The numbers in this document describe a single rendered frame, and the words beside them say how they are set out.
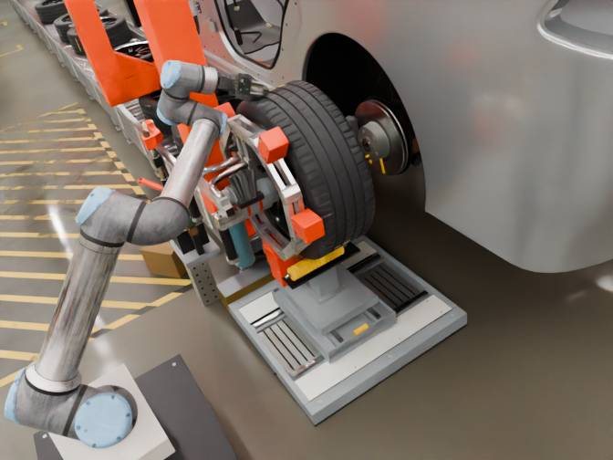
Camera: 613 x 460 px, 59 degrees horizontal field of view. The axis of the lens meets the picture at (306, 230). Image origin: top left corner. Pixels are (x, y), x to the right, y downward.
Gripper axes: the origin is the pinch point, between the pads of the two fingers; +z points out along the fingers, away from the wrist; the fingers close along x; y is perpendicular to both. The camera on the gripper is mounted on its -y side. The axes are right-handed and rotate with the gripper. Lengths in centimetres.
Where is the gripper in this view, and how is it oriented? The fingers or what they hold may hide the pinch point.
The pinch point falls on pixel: (264, 89)
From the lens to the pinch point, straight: 201.6
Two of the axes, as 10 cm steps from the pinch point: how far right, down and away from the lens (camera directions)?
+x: 1.6, -9.6, -2.2
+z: 8.6, 0.3, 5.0
